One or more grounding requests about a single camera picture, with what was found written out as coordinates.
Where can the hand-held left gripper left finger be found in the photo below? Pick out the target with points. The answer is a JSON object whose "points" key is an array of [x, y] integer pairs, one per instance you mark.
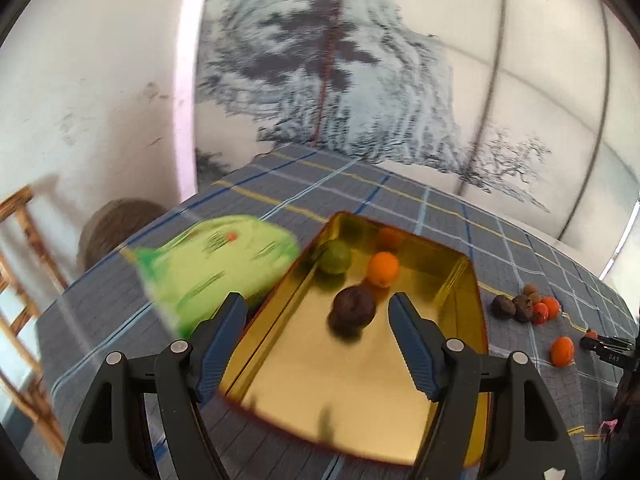
{"points": [[222, 340]]}

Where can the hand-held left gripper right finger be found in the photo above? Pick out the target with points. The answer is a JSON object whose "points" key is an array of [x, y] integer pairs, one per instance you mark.
{"points": [[412, 340]]}

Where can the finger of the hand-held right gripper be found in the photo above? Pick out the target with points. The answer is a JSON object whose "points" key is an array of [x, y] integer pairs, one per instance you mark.
{"points": [[607, 344]]}

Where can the large dark passion fruit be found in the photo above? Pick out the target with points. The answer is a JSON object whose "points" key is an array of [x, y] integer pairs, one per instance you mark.
{"points": [[351, 309]]}

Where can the gold metal tin tray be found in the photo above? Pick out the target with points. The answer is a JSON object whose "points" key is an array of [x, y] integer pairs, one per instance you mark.
{"points": [[300, 370]]}

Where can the green plastic bag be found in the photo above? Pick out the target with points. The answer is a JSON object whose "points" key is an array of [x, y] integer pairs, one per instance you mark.
{"points": [[215, 265]]}

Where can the green lime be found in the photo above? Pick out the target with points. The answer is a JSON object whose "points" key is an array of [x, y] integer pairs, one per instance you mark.
{"points": [[335, 257]]}

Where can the grey plaid tablecloth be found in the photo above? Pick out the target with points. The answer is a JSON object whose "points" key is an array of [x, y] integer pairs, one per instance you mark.
{"points": [[380, 195]]}

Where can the brown round stool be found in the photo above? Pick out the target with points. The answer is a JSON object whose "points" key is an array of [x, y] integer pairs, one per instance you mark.
{"points": [[115, 225]]}

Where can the wooden chair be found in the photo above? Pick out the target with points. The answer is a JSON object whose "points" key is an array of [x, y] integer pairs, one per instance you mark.
{"points": [[27, 220]]}

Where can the ink landscape painting screen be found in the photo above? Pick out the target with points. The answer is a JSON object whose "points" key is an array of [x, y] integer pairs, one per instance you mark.
{"points": [[350, 60]]}

